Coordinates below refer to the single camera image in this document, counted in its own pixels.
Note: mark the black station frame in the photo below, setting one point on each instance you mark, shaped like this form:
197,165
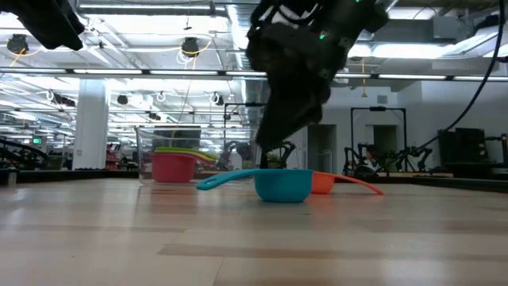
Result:
405,131
225,119

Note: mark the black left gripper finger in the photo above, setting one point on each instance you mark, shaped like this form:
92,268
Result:
59,28

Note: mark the white pillar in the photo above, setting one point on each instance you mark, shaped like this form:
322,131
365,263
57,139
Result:
91,127

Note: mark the silver ventilation duct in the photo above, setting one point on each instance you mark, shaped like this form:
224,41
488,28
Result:
240,35

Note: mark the teal measuring cup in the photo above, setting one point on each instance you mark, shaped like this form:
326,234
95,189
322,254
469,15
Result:
283,186

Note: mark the black cabinets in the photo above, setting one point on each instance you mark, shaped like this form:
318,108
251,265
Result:
468,145

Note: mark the clear plastic basket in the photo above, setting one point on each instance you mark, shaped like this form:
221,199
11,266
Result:
230,159

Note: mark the green exit sign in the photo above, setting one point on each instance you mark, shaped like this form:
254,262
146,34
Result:
36,140

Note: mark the grey door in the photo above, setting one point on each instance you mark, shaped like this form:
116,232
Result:
323,149
383,139

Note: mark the background black robot arms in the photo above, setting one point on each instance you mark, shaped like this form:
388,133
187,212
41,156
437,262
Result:
348,161

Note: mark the long ceiling light strip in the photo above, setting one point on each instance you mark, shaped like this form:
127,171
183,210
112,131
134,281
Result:
182,72

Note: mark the red measuring cup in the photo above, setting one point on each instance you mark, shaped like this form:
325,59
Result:
172,168

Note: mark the orange measuring cup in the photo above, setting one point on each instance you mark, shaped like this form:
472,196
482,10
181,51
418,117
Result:
321,183

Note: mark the yellow measuring cup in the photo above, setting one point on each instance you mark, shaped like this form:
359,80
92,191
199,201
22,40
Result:
198,155

